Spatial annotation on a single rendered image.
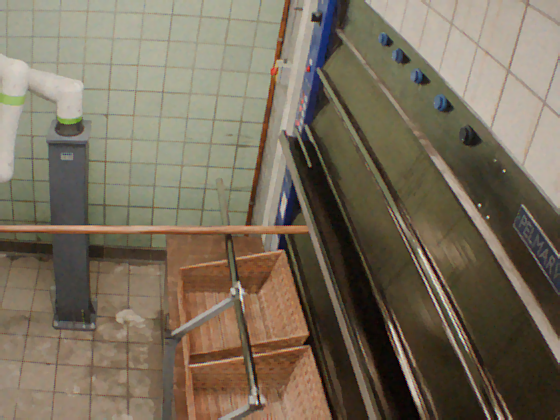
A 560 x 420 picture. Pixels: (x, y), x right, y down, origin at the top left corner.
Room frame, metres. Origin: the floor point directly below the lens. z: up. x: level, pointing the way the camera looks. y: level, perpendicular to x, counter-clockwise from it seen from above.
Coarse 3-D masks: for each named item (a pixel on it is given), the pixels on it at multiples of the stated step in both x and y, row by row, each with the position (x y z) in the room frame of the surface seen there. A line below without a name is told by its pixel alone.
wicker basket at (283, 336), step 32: (256, 256) 2.31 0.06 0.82; (192, 288) 2.23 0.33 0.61; (256, 288) 2.32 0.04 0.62; (288, 288) 2.13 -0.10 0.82; (224, 320) 2.09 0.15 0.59; (256, 320) 2.13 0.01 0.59; (288, 320) 1.99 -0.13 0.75; (192, 352) 1.84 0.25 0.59; (224, 352) 1.74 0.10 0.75; (256, 352) 1.77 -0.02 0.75
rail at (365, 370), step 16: (288, 144) 2.23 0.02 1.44; (304, 192) 1.90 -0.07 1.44; (320, 240) 1.64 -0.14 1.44; (336, 272) 1.49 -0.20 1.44; (336, 288) 1.42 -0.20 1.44; (352, 320) 1.29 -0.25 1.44; (352, 336) 1.23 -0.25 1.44; (368, 368) 1.12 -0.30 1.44; (368, 384) 1.06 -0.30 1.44; (384, 416) 0.96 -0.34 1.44
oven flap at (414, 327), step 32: (320, 128) 2.30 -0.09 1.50; (320, 160) 2.11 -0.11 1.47; (352, 160) 1.96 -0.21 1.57; (352, 192) 1.84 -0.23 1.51; (352, 224) 1.72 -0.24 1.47; (384, 224) 1.59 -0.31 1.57; (384, 256) 1.50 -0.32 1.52; (384, 288) 1.40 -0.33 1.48; (416, 288) 1.31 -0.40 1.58; (384, 320) 1.29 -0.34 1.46; (416, 320) 1.22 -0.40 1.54; (416, 352) 1.14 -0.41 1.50; (448, 352) 1.07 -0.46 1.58; (416, 384) 1.05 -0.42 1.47; (448, 384) 0.99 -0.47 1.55; (448, 416) 0.92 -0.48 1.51; (480, 416) 0.86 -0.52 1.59
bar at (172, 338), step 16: (224, 192) 2.23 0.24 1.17; (224, 208) 2.10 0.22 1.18; (224, 224) 2.00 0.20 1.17; (240, 288) 1.65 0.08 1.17; (224, 304) 1.61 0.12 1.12; (240, 304) 1.57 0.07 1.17; (192, 320) 1.60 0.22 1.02; (208, 320) 1.60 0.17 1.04; (240, 320) 1.49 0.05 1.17; (176, 336) 1.57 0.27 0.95; (240, 336) 1.43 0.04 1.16; (256, 384) 1.23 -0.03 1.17; (256, 400) 1.16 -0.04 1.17; (224, 416) 1.16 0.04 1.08; (240, 416) 1.15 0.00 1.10
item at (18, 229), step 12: (0, 228) 1.64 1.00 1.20; (12, 228) 1.66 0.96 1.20; (24, 228) 1.67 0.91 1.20; (36, 228) 1.69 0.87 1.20; (48, 228) 1.71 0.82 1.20; (60, 228) 1.72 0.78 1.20; (72, 228) 1.74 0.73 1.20; (84, 228) 1.75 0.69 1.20; (96, 228) 1.77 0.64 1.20; (108, 228) 1.78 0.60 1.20; (120, 228) 1.80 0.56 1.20; (132, 228) 1.81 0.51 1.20; (144, 228) 1.83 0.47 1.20; (156, 228) 1.84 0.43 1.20; (168, 228) 1.86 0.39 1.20; (180, 228) 1.87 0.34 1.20; (192, 228) 1.89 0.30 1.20; (204, 228) 1.90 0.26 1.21; (216, 228) 1.92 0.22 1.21; (228, 228) 1.93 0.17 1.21; (240, 228) 1.95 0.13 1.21; (252, 228) 1.96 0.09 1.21; (264, 228) 1.98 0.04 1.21; (276, 228) 1.99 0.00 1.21; (288, 228) 2.01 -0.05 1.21; (300, 228) 2.02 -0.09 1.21
